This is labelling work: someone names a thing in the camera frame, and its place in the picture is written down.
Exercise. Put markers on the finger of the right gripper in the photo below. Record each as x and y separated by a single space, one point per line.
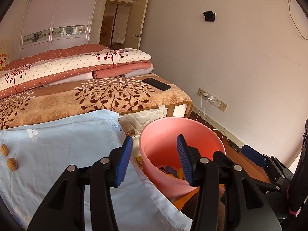
253 156

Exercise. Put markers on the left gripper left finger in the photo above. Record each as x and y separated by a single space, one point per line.
119 160

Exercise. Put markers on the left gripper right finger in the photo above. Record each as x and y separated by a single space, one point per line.
190 162

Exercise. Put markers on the pink plastic trash bucket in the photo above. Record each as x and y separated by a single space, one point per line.
158 148

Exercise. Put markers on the cream bedroom door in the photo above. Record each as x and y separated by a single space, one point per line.
135 24

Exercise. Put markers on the black phone on floor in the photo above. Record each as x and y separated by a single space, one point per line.
234 146

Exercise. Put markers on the brown floral bed blanket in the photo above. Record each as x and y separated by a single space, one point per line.
118 94

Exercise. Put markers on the black smartphone on bed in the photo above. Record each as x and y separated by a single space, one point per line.
157 84

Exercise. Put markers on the light blue floral cloth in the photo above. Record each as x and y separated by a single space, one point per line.
43 151

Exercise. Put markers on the folded pink blanket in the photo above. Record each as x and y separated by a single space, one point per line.
128 70

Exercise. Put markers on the walnut near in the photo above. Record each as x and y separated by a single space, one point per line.
12 164

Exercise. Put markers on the walnut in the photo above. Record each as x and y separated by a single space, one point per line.
12 164
4 150

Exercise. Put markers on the walnut far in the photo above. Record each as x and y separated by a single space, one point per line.
4 150

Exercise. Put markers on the folded polka dot quilt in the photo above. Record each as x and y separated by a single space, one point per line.
56 65

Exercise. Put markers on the yellow red pillow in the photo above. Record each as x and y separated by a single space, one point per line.
4 60

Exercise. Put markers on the white sliding wardrobe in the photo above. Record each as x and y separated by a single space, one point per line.
58 24

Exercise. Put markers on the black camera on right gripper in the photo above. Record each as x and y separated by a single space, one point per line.
303 165

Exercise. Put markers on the wall power outlet strip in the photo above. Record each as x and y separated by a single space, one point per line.
212 99

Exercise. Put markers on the black wall mounted device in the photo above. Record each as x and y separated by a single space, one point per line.
209 16

